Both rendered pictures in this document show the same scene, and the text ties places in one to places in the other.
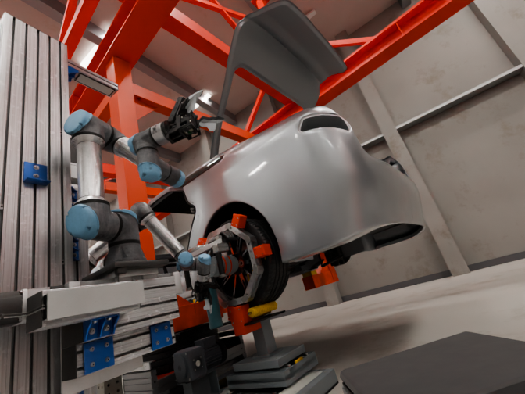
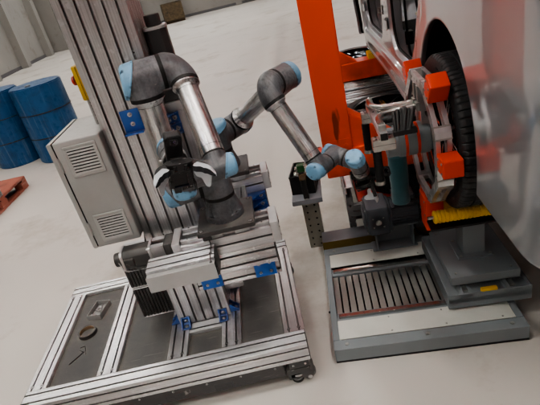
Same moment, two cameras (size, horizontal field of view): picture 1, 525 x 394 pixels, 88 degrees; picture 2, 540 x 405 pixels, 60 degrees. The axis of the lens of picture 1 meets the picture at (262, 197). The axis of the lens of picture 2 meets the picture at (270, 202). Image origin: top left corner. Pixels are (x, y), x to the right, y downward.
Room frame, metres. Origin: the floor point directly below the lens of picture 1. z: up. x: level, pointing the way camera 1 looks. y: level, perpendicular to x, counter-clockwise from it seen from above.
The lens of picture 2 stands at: (0.47, -0.96, 1.66)
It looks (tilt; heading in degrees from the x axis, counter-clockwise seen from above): 27 degrees down; 63
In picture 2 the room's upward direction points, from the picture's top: 14 degrees counter-clockwise
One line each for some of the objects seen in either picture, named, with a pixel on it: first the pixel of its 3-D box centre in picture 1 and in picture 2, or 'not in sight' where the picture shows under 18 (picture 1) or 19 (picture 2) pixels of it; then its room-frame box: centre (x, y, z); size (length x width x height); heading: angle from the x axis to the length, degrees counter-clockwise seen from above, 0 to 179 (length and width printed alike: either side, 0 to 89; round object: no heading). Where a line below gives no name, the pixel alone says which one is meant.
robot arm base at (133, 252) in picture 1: (125, 256); (222, 203); (1.05, 0.59, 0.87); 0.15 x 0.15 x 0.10
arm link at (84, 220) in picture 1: (91, 173); (161, 137); (0.92, 0.62, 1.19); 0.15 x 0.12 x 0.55; 166
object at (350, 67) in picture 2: not in sight; (356, 59); (3.34, 2.36, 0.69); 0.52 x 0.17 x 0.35; 144
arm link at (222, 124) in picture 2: not in sight; (217, 134); (1.29, 1.02, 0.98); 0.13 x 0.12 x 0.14; 18
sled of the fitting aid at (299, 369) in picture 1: (271, 370); (471, 263); (2.08, 0.26, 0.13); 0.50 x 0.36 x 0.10; 54
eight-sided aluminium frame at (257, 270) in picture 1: (229, 264); (427, 135); (1.94, 0.36, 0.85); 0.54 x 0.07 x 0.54; 54
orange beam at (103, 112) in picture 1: (82, 143); not in sight; (2.50, 1.77, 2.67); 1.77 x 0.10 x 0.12; 54
